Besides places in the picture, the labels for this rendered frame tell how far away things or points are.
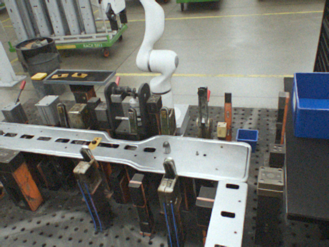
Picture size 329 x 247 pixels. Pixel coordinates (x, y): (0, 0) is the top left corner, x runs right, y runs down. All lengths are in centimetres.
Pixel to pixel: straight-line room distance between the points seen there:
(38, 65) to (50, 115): 254
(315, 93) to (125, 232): 104
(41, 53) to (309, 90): 323
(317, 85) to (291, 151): 41
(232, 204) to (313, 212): 23
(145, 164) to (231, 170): 33
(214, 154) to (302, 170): 32
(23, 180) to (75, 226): 31
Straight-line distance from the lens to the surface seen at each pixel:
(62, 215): 154
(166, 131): 134
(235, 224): 97
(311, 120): 122
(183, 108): 188
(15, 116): 179
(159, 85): 165
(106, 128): 150
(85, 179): 119
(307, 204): 101
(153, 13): 161
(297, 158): 116
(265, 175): 103
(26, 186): 152
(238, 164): 115
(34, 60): 406
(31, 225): 157
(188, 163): 116
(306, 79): 147
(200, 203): 104
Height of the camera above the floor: 177
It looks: 34 degrees down
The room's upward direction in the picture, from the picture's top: 8 degrees counter-clockwise
